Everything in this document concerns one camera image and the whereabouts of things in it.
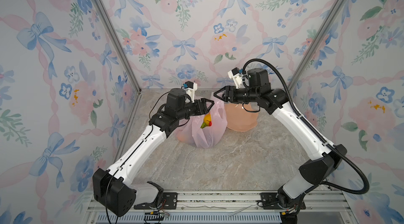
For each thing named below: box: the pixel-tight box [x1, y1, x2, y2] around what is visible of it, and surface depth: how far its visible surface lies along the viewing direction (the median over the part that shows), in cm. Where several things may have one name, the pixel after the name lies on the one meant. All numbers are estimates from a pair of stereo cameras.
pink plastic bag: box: [175, 91, 228, 149], surface depth 80 cm
